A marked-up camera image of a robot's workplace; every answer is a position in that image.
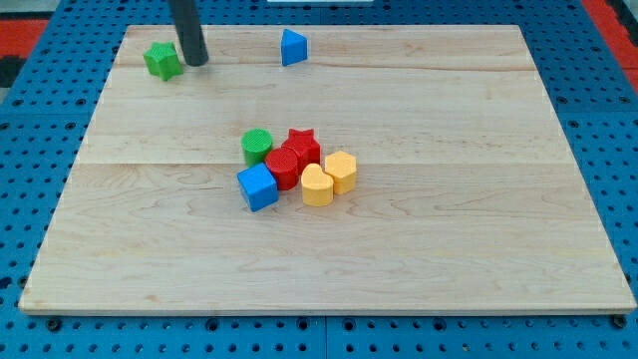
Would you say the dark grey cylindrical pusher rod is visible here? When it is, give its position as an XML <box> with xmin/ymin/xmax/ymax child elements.
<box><xmin>167</xmin><ymin>0</ymin><xmax>208</xmax><ymax>67</ymax></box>

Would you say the green star block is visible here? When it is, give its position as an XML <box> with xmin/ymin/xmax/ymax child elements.
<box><xmin>143</xmin><ymin>42</ymin><xmax>183</xmax><ymax>81</ymax></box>

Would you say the red star block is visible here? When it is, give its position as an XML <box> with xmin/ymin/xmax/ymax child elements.
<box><xmin>282</xmin><ymin>129</ymin><xmax>321</xmax><ymax>175</ymax></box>

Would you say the blue triangle block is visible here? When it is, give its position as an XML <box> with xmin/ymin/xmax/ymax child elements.
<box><xmin>280</xmin><ymin>29</ymin><xmax>308</xmax><ymax>67</ymax></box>

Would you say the green cylinder block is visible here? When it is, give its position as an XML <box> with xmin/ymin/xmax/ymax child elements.
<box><xmin>240</xmin><ymin>128</ymin><xmax>273</xmax><ymax>167</ymax></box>

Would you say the light wooden board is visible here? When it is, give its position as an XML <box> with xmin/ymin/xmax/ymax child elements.
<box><xmin>19</xmin><ymin>25</ymin><xmax>636</xmax><ymax>316</ymax></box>

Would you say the red cylinder block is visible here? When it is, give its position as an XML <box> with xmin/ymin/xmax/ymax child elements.
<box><xmin>265</xmin><ymin>148</ymin><xmax>299</xmax><ymax>190</ymax></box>

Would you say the blue perforated base mat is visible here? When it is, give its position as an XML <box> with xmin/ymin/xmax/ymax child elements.
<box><xmin>1</xmin><ymin>1</ymin><xmax>637</xmax><ymax>358</ymax></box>

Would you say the blue cube block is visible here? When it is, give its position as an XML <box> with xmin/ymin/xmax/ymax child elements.
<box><xmin>236</xmin><ymin>163</ymin><xmax>279</xmax><ymax>211</ymax></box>

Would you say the yellow heart block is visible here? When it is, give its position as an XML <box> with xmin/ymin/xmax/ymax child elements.
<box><xmin>301</xmin><ymin>164</ymin><xmax>334</xmax><ymax>206</ymax></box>

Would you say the yellow hexagon block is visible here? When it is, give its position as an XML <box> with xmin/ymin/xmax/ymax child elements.
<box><xmin>324</xmin><ymin>151</ymin><xmax>357</xmax><ymax>194</ymax></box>

